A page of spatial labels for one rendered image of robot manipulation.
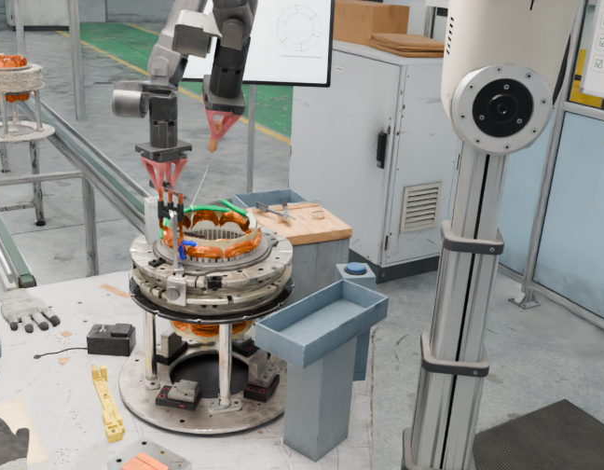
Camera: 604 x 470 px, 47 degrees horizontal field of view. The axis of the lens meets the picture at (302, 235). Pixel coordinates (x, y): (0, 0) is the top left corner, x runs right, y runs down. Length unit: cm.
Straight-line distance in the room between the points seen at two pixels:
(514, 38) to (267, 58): 133
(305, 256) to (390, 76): 206
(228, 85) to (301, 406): 59
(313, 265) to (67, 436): 63
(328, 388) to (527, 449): 160
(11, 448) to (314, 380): 56
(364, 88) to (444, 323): 246
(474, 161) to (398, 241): 255
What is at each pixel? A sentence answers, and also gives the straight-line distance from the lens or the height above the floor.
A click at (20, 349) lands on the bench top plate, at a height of 78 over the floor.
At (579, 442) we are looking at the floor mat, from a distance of 291.
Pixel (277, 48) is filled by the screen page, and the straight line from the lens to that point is 238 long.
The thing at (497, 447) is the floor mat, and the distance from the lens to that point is 276.
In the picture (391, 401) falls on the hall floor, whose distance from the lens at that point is 291.
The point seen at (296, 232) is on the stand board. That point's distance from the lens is 157.
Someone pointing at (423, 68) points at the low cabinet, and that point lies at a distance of 359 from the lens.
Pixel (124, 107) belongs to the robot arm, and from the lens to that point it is 146.
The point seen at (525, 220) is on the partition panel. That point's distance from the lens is 379.
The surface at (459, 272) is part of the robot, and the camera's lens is 134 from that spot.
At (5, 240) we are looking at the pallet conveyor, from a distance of 239.
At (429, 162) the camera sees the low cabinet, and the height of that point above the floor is 66.
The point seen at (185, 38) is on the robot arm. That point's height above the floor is 151.
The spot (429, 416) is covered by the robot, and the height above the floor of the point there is 79.
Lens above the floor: 165
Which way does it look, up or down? 22 degrees down
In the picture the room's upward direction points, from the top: 3 degrees clockwise
